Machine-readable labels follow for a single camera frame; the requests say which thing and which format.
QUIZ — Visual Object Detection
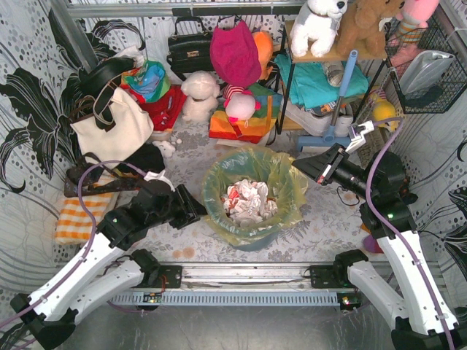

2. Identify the crumpled paper trash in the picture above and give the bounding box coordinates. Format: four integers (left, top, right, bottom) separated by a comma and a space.
220, 179, 278, 228

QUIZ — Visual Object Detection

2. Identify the black wire basket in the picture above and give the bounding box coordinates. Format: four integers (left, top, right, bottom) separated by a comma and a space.
385, 17, 466, 114

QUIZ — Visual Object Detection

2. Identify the black leather handbag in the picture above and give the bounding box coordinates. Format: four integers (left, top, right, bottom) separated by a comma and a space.
166, 16, 215, 81

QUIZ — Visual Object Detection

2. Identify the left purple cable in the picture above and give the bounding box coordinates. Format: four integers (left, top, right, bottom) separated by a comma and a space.
0, 160, 154, 329

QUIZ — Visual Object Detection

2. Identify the colorful printed cloth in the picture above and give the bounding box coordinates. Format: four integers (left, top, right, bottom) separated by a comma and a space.
120, 61, 171, 104

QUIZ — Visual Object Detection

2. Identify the rainbow folded cloth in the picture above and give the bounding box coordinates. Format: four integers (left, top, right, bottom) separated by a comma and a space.
209, 83, 282, 144

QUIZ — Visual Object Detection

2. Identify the orange plush toy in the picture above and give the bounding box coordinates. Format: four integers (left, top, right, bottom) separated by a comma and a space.
252, 31, 273, 80

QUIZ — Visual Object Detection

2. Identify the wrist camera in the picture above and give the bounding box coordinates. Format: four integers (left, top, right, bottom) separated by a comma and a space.
143, 170, 175, 192
345, 120, 375, 154

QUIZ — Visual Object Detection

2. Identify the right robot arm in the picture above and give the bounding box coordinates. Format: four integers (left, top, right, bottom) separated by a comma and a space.
293, 144, 466, 349

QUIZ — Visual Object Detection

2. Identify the brown teddy bear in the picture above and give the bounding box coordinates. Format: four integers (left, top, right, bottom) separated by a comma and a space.
336, 0, 405, 57

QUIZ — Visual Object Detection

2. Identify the orange checkered towel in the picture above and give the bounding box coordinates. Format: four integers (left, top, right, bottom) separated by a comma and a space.
55, 193, 118, 244

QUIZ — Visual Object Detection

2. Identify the purple cable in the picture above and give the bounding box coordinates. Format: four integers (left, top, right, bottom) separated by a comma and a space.
0, 160, 154, 329
364, 115, 457, 350

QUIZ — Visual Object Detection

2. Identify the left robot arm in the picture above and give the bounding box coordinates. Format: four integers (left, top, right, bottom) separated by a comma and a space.
10, 178, 207, 349

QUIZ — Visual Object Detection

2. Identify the yellow plush toy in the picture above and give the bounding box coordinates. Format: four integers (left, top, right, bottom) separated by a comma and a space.
368, 86, 399, 133

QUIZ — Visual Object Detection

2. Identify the pink head plush doll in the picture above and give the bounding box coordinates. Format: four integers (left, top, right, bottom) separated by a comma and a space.
223, 84, 261, 123

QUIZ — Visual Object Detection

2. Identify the silver foil pouch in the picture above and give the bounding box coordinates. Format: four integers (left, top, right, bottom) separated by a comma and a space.
399, 50, 455, 95

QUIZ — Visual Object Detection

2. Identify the yellow trash bag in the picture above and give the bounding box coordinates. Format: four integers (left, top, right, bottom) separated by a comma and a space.
201, 147, 309, 252

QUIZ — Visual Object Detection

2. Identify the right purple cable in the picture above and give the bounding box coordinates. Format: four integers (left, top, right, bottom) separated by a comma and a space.
364, 115, 457, 350

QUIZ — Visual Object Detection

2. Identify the teal trash bin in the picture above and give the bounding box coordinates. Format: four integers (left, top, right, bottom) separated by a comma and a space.
201, 147, 308, 252

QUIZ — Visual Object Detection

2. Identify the cream canvas tote bag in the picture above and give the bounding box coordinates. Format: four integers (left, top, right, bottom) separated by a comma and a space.
71, 87, 154, 161

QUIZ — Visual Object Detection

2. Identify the red clothing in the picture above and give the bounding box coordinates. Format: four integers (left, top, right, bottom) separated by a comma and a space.
129, 85, 187, 131

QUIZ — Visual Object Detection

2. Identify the cream plush lamb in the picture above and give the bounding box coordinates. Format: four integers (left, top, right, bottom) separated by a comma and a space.
181, 71, 220, 123

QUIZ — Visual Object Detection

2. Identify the white storage box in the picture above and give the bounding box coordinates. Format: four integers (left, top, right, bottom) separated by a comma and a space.
285, 104, 353, 137

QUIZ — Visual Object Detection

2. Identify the blue floor mop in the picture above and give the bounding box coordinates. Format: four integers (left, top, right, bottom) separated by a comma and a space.
297, 50, 358, 152

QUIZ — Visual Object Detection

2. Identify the teal folded cloth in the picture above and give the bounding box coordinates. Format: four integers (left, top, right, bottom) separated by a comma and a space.
289, 62, 369, 109

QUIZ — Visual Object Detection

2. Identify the white plush dog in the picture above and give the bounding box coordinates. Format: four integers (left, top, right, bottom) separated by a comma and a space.
290, 0, 348, 58

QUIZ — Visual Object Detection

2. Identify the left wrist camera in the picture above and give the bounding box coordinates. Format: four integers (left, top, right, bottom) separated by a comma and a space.
143, 170, 175, 192

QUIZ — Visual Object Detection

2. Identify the brown patterned bag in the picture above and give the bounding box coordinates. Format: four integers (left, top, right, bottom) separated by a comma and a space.
64, 149, 165, 198

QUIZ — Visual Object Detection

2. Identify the magenta cloth bag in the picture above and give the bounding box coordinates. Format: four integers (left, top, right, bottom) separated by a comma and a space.
209, 20, 261, 88

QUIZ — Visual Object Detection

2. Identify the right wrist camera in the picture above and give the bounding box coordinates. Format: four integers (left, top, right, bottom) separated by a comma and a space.
345, 120, 375, 154

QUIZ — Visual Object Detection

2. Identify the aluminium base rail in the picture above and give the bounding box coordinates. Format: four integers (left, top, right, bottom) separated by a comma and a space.
105, 260, 395, 306

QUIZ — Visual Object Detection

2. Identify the black round hat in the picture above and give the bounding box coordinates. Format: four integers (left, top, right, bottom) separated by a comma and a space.
79, 57, 135, 97

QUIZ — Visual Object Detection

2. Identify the small white plush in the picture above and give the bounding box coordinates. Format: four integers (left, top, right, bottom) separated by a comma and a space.
152, 139, 182, 158

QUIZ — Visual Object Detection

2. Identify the pink plush toy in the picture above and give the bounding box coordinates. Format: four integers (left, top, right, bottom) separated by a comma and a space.
391, 0, 439, 44

